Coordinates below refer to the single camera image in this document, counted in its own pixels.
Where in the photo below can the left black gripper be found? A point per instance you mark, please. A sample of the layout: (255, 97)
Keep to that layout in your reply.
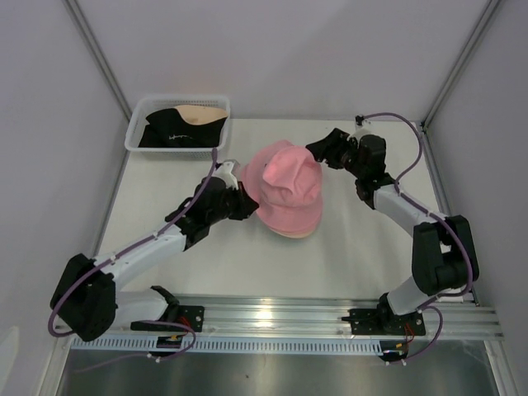
(246, 205)

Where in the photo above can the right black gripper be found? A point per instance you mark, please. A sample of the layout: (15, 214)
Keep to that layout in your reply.
(329, 148)

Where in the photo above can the pink bucket hat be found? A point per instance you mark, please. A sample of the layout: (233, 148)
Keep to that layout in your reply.
(290, 218)
(283, 174)

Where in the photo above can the beige bucket hat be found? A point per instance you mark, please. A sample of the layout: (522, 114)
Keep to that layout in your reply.
(297, 234)

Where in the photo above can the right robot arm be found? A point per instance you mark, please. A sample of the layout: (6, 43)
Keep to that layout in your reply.
(444, 262)

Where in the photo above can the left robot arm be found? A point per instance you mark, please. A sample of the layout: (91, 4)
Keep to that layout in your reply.
(89, 297)

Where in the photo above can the black hat in basket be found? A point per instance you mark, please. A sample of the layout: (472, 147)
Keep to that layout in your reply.
(165, 129)

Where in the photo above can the white plastic basket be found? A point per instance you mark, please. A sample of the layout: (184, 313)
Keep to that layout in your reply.
(152, 103)

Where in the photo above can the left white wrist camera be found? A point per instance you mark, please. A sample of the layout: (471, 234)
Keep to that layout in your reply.
(227, 171)

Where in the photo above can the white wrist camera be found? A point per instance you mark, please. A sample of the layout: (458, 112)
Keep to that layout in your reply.
(362, 127)
(227, 171)

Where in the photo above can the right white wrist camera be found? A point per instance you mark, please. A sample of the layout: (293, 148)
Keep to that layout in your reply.
(362, 127)

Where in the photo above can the aluminium mounting rail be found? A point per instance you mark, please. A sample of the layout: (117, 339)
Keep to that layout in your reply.
(228, 316)

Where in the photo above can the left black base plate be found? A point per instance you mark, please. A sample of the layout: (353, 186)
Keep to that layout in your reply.
(190, 316)

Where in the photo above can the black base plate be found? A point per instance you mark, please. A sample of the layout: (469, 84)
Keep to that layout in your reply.
(190, 316)
(375, 322)

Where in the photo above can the white slotted cable duct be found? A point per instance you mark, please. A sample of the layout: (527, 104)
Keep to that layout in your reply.
(241, 345)

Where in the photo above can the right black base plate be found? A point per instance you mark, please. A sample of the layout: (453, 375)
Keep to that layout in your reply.
(375, 322)

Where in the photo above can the right aluminium corner post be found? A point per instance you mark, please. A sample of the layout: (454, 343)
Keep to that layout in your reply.
(467, 51)

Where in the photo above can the aluminium corner post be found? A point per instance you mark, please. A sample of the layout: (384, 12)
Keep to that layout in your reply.
(82, 24)
(467, 51)

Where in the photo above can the left aluminium corner post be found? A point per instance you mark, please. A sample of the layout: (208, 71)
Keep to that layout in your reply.
(82, 24)

